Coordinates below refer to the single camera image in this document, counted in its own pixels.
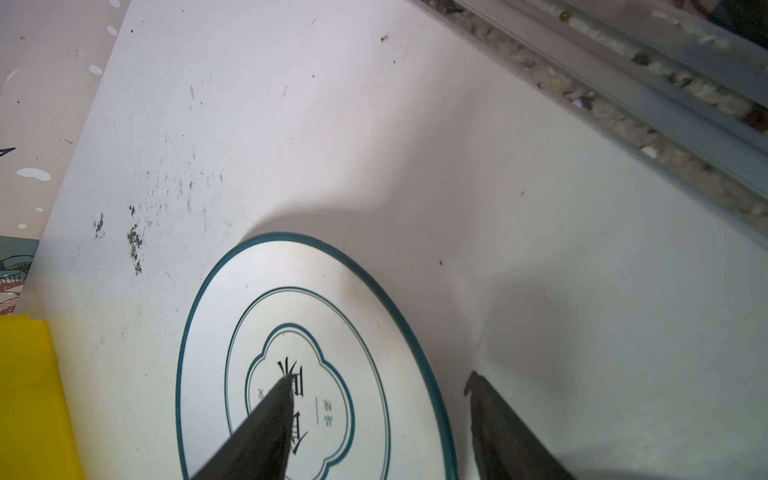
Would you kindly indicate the white plate thin green rings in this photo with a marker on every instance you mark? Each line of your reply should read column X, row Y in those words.
column 324, row 372

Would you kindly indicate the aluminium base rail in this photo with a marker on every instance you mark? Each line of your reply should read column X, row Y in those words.
column 679, row 86

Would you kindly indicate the yellow plastic bin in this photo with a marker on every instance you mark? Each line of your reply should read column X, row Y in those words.
column 37, row 439

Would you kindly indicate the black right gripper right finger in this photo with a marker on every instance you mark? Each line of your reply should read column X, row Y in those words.
column 504, row 446

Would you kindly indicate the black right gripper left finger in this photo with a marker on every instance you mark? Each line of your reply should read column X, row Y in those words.
column 260, row 447

